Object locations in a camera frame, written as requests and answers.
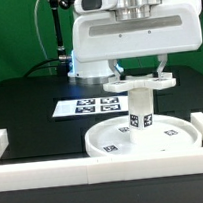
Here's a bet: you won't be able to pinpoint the white cross-shaped table base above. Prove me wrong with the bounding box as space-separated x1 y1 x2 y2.
103 72 176 93

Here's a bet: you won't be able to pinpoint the white round table top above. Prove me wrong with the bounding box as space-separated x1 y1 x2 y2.
85 114 202 157

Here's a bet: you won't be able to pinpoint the white marker sheet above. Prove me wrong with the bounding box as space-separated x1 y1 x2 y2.
53 95 128 118

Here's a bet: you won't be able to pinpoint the white cable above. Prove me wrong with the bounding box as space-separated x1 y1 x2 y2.
31 0 54 76

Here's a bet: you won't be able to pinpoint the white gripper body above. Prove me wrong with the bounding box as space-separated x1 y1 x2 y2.
72 0 202 62

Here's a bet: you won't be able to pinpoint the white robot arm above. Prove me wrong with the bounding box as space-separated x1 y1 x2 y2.
68 0 202 84

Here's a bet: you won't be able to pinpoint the white front fence bar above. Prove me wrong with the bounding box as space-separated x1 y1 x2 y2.
0 148 203 192

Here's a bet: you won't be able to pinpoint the black cables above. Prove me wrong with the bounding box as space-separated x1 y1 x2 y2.
21 56 74 79

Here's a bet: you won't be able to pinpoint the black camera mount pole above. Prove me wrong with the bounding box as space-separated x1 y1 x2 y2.
47 0 74 60

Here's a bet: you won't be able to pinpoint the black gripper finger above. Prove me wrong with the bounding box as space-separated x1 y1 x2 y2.
109 60 121 81
157 54 168 79

